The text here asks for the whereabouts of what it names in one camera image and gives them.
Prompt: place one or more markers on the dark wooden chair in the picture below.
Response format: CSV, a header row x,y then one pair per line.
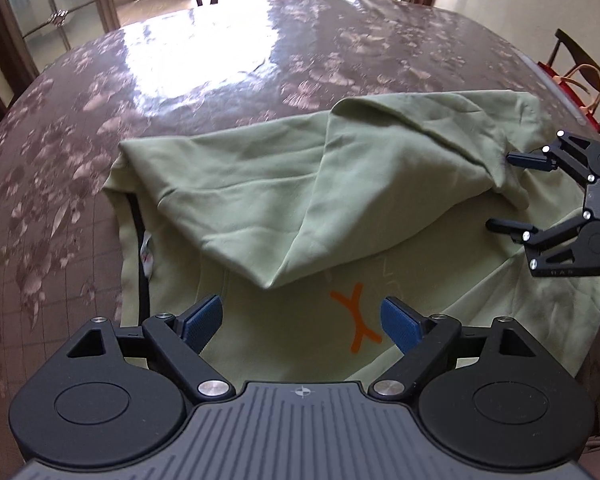
x,y
562,40

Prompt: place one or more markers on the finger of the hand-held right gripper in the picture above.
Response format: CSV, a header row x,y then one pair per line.
x,y
527,160
505,226

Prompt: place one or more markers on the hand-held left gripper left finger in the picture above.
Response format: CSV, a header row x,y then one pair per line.
x,y
202,322

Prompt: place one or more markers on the light green t-shirt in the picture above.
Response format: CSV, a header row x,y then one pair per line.
x,y
255,185

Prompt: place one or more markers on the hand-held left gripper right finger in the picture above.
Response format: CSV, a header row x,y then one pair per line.
x,y
400,325

